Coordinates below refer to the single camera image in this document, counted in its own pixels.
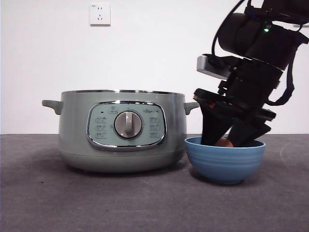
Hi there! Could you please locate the brown egg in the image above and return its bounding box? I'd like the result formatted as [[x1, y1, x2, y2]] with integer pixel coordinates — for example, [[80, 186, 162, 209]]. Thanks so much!
[[214, 137, 234, 147]]

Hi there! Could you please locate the pale green electric steamer pot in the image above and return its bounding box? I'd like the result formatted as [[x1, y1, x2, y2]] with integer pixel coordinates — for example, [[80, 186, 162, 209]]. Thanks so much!
[[42, 89, 200, 174]]

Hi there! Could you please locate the blue ribbed bowl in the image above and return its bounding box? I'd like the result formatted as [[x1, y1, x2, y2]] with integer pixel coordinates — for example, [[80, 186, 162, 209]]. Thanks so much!
[[184, 136, 267, 186]]

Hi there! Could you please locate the black right arm looped cable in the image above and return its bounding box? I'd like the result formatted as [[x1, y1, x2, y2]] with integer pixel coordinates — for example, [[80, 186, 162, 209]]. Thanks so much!
[[265, 31, 309, 106]]

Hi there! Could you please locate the pale grey right wrist camera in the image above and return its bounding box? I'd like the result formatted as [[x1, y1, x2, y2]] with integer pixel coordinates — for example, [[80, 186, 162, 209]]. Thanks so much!
[[197, 55, 232, 80]]

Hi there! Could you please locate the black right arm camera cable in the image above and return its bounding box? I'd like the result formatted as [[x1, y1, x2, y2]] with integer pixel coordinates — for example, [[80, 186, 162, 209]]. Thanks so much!
[[211, 0, 247, 68]]

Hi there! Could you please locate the white wall socket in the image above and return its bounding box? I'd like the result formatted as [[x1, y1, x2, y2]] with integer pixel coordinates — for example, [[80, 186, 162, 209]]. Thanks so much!
[[89, 3, 111, 27]]

